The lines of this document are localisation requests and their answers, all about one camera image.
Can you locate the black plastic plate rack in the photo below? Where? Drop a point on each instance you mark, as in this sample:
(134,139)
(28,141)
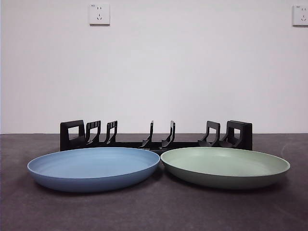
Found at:
(245,134)

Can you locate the white wall socket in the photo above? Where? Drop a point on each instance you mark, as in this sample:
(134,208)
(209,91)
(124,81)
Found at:
(300,15)
(99,14)

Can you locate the blue round plate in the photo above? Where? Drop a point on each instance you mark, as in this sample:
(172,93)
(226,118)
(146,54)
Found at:
(93,168)

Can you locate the green round plate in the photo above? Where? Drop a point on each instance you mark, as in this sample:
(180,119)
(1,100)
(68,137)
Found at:
(223,170)

